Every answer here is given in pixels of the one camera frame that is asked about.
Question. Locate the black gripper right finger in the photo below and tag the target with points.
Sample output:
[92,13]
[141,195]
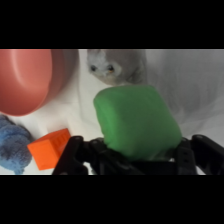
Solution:
[208,155]

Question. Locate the grey plush toy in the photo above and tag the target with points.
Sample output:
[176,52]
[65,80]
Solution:
[116,66]

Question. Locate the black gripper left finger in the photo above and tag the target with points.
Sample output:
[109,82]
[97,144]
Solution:
[71,156]

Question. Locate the blue plush toy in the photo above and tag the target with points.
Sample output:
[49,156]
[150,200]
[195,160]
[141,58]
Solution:
[13,145]

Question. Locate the orange cube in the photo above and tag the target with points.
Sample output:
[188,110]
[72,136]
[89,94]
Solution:
[48,150]

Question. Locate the green triangle wedge block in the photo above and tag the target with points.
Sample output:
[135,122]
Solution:
[138,120]

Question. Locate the pink bowl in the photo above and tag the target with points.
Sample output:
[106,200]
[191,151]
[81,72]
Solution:
[26,80]

